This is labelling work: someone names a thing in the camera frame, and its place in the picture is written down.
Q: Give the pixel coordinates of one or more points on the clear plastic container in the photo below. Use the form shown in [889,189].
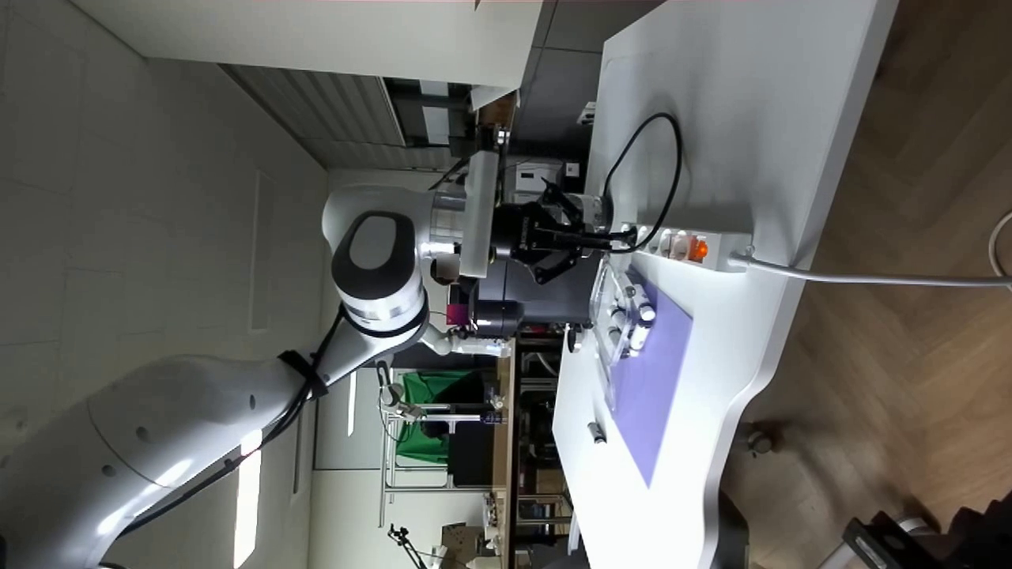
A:
[602,301]

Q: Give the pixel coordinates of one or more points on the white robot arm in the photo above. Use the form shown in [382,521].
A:
[170,427]

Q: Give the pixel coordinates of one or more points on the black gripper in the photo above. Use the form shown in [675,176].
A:
[547,235]

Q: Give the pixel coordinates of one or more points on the purple mat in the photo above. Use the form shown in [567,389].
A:
[643,387]

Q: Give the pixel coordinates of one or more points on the white extension power strip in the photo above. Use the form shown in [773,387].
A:
[704,235]

